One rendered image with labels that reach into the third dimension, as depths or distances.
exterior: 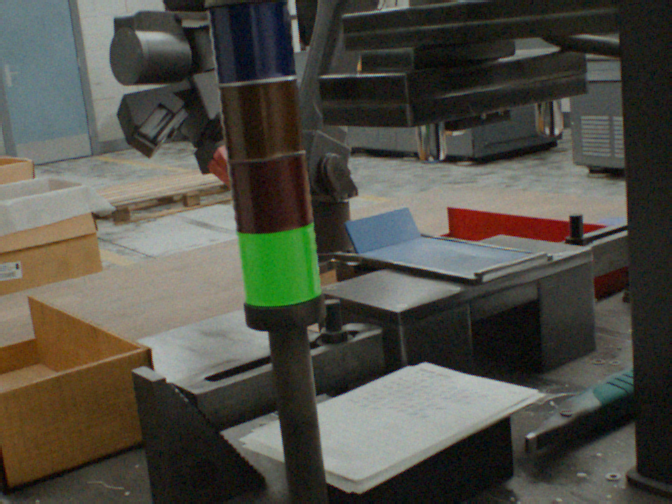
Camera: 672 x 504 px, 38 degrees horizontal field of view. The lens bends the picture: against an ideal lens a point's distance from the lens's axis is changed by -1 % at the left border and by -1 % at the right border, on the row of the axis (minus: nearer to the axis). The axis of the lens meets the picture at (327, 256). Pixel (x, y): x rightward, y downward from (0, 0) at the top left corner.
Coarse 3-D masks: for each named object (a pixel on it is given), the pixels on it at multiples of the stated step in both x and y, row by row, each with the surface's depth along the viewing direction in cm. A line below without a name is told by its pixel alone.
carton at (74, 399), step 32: (32, 320) 89; (64, 320) 82; (0, 352) 88; (32, 352) 90; (64, 352) 84; (96, 352) 77; (128, 352) 69; (0, 384) 85; (32, 384) 65; (64, 384) 66; (96, 384) 67; (128, 384) 69; (0, 416) 64; (32, 416) 65; (64, 416) 66; (96, 416) 68; (128, 416) 69; (0, 448) 64; (32, 448) 65; (64, 448) 66; (96, 448) 68; (128, 448) 69; (0, 480) 64; (32, 480) 65
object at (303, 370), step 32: (224, 0) 43; (256, 0) 43; (256, 320) 47; (288, 320) 46; (320, 320) 47; (288, 352) 48; (288, 384) 48; (288, 416) 49; (288, 448) 49; (320, 448) 50; (288, 480) 50; (320, 480) 50
